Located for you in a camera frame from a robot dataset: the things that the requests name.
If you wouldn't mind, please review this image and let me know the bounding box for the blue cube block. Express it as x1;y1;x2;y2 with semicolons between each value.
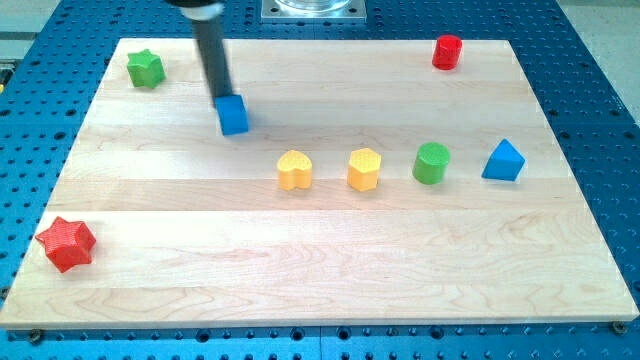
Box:
214;95;249;136

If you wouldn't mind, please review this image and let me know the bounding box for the yellow heart block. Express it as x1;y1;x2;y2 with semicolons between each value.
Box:
277;150;313;190

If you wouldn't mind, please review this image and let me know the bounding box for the yellow hexagon block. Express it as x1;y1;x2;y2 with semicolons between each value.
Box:
347;148;381;191

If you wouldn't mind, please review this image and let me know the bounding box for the light wooden board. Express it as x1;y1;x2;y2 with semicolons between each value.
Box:
1;38;638;330

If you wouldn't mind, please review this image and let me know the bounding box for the green cylinder block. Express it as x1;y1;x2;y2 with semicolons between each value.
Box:
412;142;450;185

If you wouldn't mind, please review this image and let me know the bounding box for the red cylinder block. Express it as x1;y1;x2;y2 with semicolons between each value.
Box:
432;34;463;70

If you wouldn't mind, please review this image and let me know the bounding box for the blue triangular prism block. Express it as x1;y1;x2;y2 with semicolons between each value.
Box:
481;139;525;181

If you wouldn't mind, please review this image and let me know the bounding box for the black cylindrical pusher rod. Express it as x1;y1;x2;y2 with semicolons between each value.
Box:
166;0;233;107

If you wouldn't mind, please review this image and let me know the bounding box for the green star block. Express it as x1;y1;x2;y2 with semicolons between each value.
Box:
127;49;166;89

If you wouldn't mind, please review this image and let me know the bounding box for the red star block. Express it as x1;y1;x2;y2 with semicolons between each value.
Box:
35;217;96;273

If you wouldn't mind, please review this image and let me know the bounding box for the blue perforated metal plate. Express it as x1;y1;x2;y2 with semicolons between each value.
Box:
1;1;639;359

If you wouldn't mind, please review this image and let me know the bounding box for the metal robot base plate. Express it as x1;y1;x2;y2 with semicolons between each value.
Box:
260;0;367;23

